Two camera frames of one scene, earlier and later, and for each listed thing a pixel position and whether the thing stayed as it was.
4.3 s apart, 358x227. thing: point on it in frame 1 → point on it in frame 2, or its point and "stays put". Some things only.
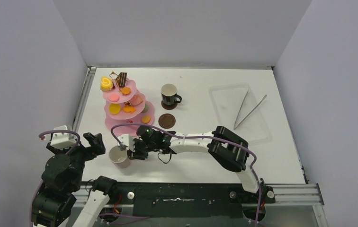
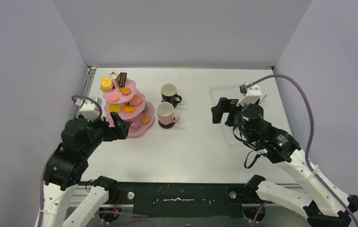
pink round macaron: [113, 98] stays put
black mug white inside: [168, 94] stays put
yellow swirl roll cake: [106, 83] stays put
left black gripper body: [81, 153] → [104, 131]
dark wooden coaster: [166, 120] stays put
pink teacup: [119, 157] → [165, 111]
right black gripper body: [136, 149] → [228, 110]
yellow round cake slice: [114, 108] stays put
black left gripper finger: [96, 143] → [121, 127]
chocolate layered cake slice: [121, 79] stays put
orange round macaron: [146, 119] stays put
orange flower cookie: [129, 109] stays put
